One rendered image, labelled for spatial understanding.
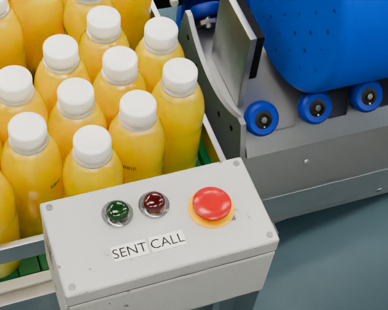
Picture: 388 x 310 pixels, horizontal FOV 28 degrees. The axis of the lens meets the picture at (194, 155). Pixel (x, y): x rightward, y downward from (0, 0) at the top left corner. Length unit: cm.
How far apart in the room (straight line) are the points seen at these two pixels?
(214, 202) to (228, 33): 35
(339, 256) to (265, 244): 133
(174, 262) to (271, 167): 38
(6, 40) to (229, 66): 29
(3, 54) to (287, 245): 121
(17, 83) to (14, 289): 23
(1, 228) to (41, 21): 29
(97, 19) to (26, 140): 19
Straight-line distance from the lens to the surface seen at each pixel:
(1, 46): 96
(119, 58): 86
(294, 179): 106
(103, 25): 90
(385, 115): 108
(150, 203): 70
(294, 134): 101
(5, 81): 84
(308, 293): 196
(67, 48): 87
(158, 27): 90
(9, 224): 83
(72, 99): 82
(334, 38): 88
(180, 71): 85
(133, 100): 82
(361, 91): 102
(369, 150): 110
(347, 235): 207
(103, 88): 87
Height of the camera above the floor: 170
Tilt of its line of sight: 53 degrees down
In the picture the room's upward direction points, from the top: 8 degrees clockwise
